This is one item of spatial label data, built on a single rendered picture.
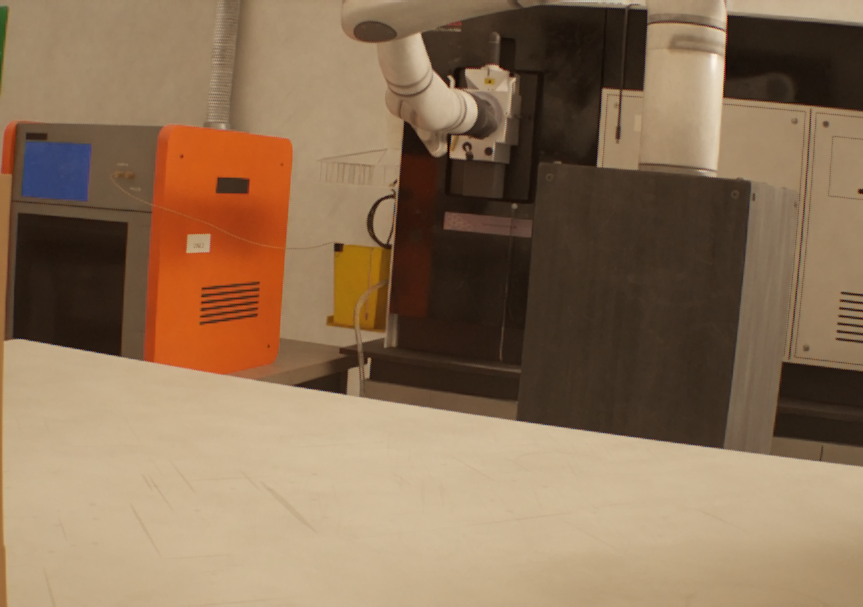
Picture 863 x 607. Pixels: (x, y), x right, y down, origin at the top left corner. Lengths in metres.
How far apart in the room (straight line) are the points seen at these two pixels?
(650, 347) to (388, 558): 0.72
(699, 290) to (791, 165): 0.95
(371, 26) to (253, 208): 0.68
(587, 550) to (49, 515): 0.25
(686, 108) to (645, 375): 0.30
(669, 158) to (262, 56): 2.61
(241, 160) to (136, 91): 2.03
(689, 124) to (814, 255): 0.87
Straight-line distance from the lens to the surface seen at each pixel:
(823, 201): 2.09
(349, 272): 2.33
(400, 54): 1.60
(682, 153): 1.26
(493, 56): 2.16
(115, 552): 0.50
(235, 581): 0.47
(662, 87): 1.28
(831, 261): 2.09
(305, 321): 3.64
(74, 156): 1.93
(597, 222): 1.21
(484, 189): 2.14
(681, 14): 1.28
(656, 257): 1.19
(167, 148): 1.81
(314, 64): 3.65
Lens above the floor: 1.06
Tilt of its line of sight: 6 degrees down
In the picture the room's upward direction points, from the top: 5 degrees clockwise
